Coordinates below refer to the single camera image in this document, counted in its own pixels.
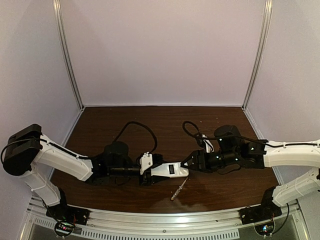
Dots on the aluminium frame post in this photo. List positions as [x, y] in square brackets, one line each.
[262, 41]
[66, 54]

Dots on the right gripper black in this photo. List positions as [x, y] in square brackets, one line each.
[201, 161]

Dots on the left aluminium frame post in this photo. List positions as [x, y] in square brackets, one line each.
[66, 54]

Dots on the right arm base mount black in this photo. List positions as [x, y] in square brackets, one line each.
[262, 212]

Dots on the front aluminium rail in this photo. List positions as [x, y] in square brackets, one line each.
[209, 225]

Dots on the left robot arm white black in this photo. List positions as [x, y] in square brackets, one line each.
[30, 147]

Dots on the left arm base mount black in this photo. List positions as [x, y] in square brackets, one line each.
[66, 213]

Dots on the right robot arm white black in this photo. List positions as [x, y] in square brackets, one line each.
[235, 149]

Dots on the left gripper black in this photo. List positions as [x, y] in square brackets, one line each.
[146, 178]

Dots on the right aluminium frame post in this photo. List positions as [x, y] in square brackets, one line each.
[262, 41]

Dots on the clear handle screwdriver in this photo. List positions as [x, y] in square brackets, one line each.
[178, 190]

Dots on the red white remote control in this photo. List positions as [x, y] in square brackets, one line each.
[170, 170]

